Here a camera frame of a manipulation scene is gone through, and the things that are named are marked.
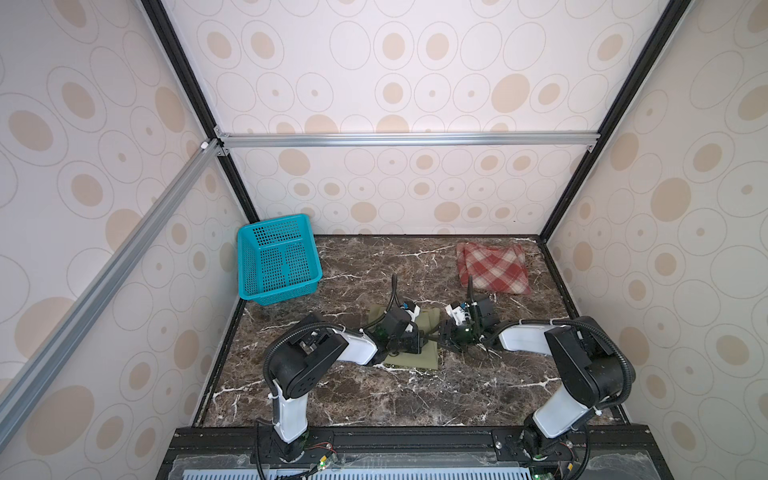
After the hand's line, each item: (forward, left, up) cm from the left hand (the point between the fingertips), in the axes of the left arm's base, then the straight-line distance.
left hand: (438, 339), depth 88 cm
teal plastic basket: (+34, +57, -4) cm, 66 cm away
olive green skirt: (+7, +3, -2) cm, 8 cm away
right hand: (+1, +1, -2) cm, 3 cm away
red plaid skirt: (+28, -23, -2) cm, 36 cm away
